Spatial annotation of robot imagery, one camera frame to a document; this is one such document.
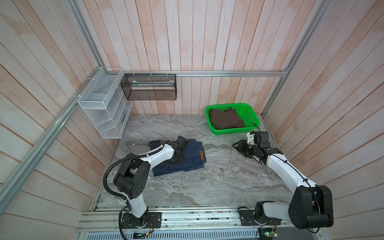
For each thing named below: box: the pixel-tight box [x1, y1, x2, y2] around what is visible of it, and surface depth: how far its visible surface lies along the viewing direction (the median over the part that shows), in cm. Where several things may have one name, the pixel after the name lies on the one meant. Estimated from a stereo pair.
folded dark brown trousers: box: [209, 107, 246, 130], surface depth 110 cm
